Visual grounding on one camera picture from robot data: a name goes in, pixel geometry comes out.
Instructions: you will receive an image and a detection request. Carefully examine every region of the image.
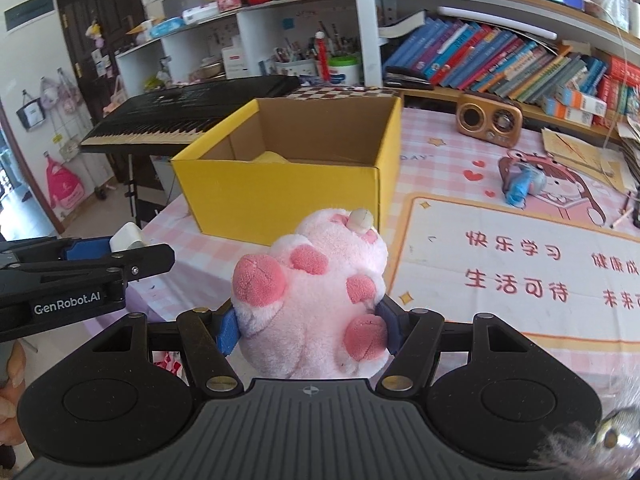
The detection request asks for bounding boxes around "white charger plug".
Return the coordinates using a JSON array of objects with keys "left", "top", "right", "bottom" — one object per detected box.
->
[{"left": 110, "top": 222, "right": 146, "bottom": 252}]

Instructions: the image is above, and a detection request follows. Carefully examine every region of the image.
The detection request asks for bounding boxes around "pink plush pig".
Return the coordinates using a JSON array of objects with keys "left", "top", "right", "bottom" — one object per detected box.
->
[{"left": 231, "top": 209, "right": 390, "bottom": 379}]

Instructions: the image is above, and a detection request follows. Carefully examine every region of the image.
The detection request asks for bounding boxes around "person left hand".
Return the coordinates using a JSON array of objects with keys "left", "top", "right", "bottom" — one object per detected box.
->
[{"left": 1, "top": 340, "right": 26, "bottom": 446}]

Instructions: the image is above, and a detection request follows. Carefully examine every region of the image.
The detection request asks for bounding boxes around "pink backpack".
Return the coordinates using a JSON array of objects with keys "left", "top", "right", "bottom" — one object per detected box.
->
[{"left": 43, "top": 152, "right": 87, "bottom": 221}]

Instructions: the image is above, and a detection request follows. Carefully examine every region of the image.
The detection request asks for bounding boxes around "black electronic keyboard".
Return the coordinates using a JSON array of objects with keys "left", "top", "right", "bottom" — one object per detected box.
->
[{"left": 80, "top": 75, "right": 300, "bottom": 156}]

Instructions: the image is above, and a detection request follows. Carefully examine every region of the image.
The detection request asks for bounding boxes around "pink checkered tablecloth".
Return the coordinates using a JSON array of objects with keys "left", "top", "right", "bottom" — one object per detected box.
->
[{"left": 127, "top": 106, "right": 639, "bottom": 376}]

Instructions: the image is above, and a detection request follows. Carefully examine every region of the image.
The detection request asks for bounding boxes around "yellow cardboard box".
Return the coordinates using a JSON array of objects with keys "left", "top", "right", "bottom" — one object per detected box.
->
[{"left": 171, "top": 96, "right": 402, "bottom": 245}]

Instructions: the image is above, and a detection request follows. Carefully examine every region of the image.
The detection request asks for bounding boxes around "blue toy figure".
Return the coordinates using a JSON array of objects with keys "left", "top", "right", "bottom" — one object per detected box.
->
[{"left": 503, "top": 162, "right": 547, "bottom": 208}]

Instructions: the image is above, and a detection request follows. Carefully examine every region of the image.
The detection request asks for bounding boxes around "brown retro radio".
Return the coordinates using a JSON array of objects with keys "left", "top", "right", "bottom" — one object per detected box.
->
[{"left": 456, "top": 92, "right": 524, "bottom": 148}]

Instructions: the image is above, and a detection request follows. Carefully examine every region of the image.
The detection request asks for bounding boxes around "checkered chess board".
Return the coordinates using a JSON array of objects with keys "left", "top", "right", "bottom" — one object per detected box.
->
[{"left": 288, "top": 86, "right": 398, "bottom": 101}]

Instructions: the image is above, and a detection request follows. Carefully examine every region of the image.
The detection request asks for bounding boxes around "white green-lid jar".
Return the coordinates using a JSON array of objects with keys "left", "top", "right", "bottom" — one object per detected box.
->
[{"left": 328, "top": 55, "right": 361, "bottom": 86}]

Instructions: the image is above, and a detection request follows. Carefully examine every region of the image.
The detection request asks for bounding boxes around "stack of papers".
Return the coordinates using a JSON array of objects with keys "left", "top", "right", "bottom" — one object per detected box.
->
[{"left": 617, "top": 117, "right": 640, "bottom": 183}]

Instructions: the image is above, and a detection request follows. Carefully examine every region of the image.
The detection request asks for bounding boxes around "orange white medicine box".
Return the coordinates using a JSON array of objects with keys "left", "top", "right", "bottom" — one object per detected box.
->
[{"left": 555, "top": 88, "right": 606, "bottom": 117}]

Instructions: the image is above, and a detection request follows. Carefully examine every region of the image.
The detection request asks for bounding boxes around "white bookshelf unit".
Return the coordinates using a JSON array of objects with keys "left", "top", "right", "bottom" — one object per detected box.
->
[{"left": 114, "top": 0, "right": 640, "bottom": 141}]

